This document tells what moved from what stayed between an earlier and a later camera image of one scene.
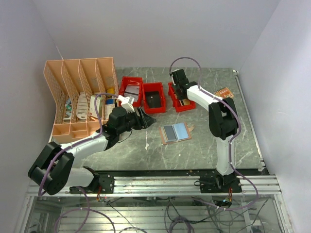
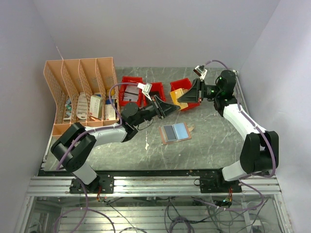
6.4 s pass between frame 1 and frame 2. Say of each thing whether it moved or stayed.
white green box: stayed
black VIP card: stayed
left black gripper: moved
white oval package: stayed
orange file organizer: stayed
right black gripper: moved
